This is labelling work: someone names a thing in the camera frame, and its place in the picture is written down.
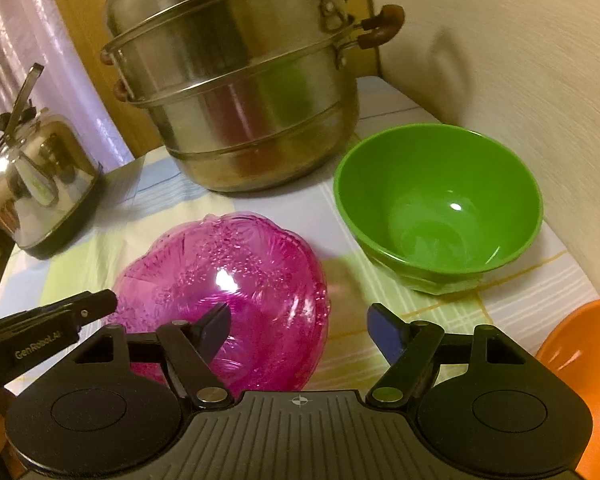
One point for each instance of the stainless steel steamer pot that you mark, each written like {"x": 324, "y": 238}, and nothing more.
{"x": 240, "y": 100}

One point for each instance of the green plastic bowl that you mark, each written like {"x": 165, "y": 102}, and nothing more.
{"x": 430, "y": 200}

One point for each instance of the stainless steel kettle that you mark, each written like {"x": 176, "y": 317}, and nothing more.
{"x": 45, "y": 175}

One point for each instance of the checked pastel tablecloth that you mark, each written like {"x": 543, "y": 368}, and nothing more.
{"x": 300, "y": 210}

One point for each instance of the pink sheer curtain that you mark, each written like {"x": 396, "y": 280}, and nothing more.
{"x": 55, "y": 35}

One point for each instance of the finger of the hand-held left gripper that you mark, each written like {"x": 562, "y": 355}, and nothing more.
{"x": 95, "y": 305}

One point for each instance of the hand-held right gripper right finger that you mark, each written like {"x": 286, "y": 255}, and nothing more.
{"x": 385, "y": 332}

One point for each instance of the orange plastic bowl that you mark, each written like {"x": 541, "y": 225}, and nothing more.
{"x": 595, "y": 350}

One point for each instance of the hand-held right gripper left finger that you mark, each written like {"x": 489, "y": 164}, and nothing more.
{"x": 215, "y": 327}

